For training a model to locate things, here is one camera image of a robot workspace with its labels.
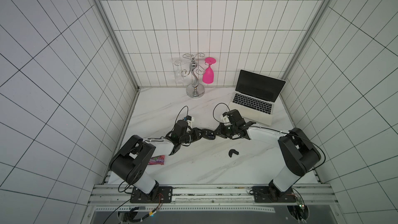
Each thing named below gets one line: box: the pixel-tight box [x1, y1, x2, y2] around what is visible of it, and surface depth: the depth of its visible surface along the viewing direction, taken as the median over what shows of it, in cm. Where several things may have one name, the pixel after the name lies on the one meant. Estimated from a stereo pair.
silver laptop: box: [228, 69, 287, 126], surface depth 109 cm
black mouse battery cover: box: [228, 148, 240, 158], surface depth 89 cm
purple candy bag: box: [148, 155, 166, 165], surface depth 84 cm
